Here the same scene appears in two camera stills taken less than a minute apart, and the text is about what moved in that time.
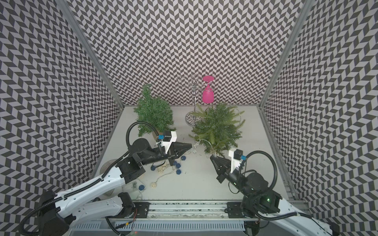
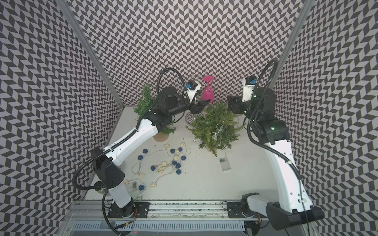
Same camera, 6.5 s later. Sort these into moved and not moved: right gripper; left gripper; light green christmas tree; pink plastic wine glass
Moved: left gripper; right gripper
Not moved: pink plastic wine glass; light green christmas tree
